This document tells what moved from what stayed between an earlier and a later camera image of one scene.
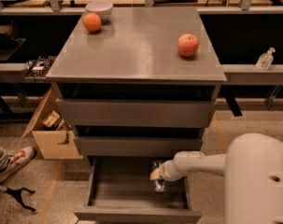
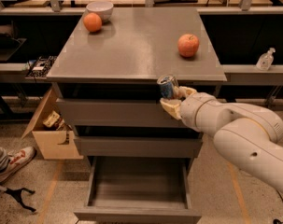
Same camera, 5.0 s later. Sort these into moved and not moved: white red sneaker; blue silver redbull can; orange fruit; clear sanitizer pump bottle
Moved: blue silver redbull can
Not moved: clear sanitizer pump bottle; orange fruit; white red sneaker
